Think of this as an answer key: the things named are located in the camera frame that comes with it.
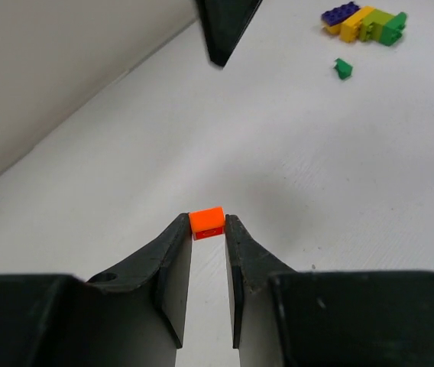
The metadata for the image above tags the lime green lego brick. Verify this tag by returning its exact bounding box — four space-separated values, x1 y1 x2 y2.
358 9 394 42

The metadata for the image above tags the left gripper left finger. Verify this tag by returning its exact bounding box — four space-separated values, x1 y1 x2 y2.
0 213 192 366

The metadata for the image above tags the dark green lego brick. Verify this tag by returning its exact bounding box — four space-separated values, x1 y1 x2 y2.
379 12 407 47

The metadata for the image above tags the purple lego brick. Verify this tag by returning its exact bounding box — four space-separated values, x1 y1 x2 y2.
321 2 361 27

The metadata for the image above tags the small orange lego brick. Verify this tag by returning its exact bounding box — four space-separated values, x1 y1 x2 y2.
189 206 225 240

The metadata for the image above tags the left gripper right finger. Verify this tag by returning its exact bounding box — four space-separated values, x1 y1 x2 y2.
225 215 434 366

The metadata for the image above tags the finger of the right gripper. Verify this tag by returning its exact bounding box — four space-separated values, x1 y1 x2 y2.
196 0 261 67

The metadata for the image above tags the yellow lego brick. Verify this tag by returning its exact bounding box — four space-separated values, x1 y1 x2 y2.
322 6 375 43

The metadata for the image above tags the small green lego piece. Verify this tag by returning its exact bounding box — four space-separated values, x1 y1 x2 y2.
334 58 353 80

